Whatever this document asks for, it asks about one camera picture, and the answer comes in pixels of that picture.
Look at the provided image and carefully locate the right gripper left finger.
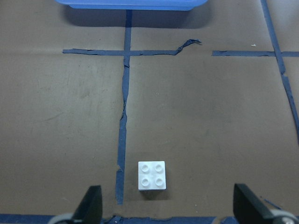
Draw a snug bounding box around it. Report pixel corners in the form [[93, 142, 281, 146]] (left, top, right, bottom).
[[72, 185, 103, 224]]

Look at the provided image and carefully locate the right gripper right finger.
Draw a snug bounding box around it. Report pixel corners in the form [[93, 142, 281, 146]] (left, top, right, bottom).
[[233, 183, 274, 224]]

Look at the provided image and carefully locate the white block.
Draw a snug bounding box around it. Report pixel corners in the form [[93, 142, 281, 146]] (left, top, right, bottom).
[[138, 161, 166, 191]]

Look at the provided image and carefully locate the blue plastic tray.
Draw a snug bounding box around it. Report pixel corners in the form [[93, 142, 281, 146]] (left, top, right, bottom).
[[56, 0, 207, 11]]

